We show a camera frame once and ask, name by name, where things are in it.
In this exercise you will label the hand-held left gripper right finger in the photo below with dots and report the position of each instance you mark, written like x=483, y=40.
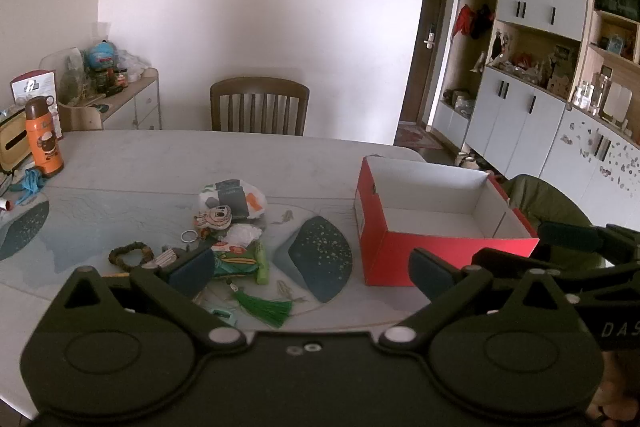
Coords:
x=430, y=272

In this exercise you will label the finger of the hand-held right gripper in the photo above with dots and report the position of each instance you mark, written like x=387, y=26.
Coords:
x=505, y=259
x=570, y=235

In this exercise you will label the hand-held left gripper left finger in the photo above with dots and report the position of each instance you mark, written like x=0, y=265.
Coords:
x=192, y=272

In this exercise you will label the pale ribbed trinket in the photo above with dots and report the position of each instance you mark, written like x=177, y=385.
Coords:
x=165, y=257

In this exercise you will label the red cardboard box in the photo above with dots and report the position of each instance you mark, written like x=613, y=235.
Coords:
x=400, y=257

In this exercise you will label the white fluffy pom-pom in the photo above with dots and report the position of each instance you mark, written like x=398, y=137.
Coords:
x=242, y=234

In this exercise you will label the light green stick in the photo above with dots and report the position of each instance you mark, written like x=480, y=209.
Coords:
x=261, y=264

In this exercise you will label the green tassel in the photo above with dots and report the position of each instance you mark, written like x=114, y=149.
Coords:
x=265, y=309

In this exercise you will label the printed white tissue packet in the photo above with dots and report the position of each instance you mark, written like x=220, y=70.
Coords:
x=230, y=197

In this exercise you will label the person's right hand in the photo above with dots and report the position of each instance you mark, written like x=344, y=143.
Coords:
x=620, y=387

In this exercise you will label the green covered chair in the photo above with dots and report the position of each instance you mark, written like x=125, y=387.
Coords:
x=545, y=202

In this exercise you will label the small teal tag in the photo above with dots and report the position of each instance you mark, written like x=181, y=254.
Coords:
x=221, y=316

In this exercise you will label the dark speckled fan-shaped mat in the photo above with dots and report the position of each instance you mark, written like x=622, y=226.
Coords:
x=22, y=232
x=320, y=257

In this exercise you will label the patterned doormat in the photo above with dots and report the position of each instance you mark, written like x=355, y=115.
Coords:
x=417, y=138

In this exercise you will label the white rounded board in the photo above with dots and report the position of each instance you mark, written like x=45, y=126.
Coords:
x=617, y=99

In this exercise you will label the clear glass pitcher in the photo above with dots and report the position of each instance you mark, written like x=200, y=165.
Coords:
x=600, y=92

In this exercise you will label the wooden sideboard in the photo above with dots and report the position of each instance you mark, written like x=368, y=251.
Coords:
x=142, y=104

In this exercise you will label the beige wooden seat back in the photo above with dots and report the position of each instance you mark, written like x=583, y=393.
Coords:
x=80, y=117

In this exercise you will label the brown wooden chair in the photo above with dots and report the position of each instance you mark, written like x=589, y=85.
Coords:
x=260, y=89

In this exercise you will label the orange thermos bottle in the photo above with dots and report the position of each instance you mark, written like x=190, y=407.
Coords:
x=45, y=142

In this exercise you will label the brown door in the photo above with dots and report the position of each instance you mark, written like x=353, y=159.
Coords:
x=425, y=72

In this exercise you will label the yellow tissue box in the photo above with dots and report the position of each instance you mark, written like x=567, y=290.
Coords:
x=15, y=142

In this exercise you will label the black hanging garment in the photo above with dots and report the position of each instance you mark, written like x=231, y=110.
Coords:
x=482, y=22

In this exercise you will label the blue globe toy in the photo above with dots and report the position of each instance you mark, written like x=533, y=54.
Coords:
x=100, y=54

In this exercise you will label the red hanging garment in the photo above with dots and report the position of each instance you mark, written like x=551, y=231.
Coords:
x=464, y=19

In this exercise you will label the large white wall cabinet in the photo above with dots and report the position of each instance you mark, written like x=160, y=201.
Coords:
x=520, y=117

